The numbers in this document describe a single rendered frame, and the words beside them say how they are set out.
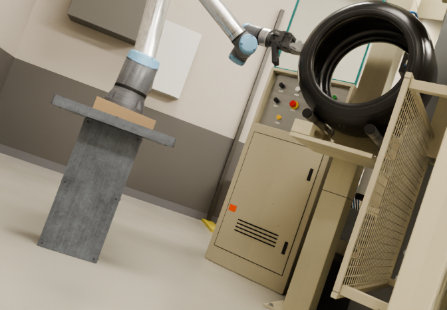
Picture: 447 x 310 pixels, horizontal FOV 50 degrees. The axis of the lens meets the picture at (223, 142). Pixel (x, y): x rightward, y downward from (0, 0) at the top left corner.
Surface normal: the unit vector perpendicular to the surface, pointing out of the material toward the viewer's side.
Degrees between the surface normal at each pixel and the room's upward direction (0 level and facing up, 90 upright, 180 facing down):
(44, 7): 90
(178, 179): 90
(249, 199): 90
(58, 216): 90
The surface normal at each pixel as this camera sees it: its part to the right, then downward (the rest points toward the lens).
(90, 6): 0.18, 0.00
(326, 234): -0.46, -0.22
